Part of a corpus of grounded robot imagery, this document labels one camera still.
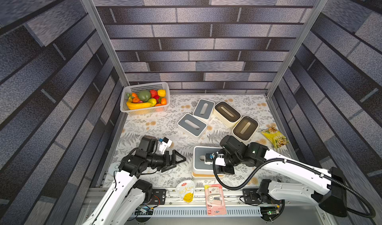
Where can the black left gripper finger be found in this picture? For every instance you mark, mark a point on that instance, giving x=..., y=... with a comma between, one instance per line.
x=177, y=158
x=167, y=168

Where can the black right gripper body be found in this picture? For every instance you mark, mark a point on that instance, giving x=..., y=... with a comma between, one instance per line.
x=226, y=161

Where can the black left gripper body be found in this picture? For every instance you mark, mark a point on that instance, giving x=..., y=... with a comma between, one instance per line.
x=156, y=160

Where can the grey lid tissue box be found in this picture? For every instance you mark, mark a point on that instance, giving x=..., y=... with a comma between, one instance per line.
x=199, y=166
x=204, y=110
x=192, y=126

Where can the bamboo lid tissue box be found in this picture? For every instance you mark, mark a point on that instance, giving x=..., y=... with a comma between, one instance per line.
x=202, y=176

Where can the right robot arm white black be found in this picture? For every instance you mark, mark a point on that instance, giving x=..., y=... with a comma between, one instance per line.
x=312, y=185

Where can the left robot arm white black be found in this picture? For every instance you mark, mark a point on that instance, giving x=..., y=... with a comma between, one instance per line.
x=128, y=191

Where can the dark lid cream tissue box right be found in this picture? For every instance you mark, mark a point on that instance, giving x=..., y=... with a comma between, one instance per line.
x=245, y=129

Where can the dark lid cream tissue box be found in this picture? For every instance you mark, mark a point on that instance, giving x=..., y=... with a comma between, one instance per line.
x=245, y=129
x=227, y=114

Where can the dark lid cream tissue box rear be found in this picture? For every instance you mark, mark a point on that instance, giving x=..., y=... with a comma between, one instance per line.
x=227, y=114

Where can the white yellow snack pouch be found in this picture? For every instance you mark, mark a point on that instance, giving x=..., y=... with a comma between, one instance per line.
x=186, y=190

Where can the green snack bag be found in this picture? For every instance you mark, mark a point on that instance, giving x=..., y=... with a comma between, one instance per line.
x=276, y=138

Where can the pink stapler blister pack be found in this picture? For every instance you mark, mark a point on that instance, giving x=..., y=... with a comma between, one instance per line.
x=215, y=203

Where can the green toy apple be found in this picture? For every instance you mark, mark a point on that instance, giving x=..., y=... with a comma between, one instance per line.
x=152, y=102

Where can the yellow toy banana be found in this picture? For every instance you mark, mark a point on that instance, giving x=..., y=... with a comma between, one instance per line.
x=135, y=106

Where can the white plastic basket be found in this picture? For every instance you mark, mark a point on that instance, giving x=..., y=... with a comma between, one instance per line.
x=134, y=89

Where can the yellow toy pepper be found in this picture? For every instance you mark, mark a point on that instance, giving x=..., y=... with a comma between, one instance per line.
x=161, y=93

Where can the red toy fruit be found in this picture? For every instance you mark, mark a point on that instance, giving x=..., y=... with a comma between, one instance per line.
x=153, y=93

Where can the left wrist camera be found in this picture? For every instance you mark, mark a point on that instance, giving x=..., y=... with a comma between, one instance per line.
x=164, y=143

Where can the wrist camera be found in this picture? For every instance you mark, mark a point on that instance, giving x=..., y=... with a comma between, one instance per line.
x=218, y=158
x=164, y=143

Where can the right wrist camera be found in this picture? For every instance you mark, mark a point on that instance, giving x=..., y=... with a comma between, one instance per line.
x=218, y=158

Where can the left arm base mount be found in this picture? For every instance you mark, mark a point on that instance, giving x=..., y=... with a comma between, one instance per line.
x=158, y=198

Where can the aluminium front rail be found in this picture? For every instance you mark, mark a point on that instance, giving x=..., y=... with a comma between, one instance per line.
x=94, y=196

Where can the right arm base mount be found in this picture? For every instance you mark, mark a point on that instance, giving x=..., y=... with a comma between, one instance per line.
x=251, y=197

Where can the white slotted cable duct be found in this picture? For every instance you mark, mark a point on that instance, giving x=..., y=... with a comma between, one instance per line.
x=199, y=212

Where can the right aluminium frame post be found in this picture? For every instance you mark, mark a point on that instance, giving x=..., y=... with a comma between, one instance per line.
x=316, y=10

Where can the aluminium frame post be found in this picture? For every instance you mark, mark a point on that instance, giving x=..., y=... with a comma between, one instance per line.
x=100, y=28
x=316, y=10

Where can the left aluminium frame post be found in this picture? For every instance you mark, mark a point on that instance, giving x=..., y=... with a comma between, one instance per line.
x=100, y=28

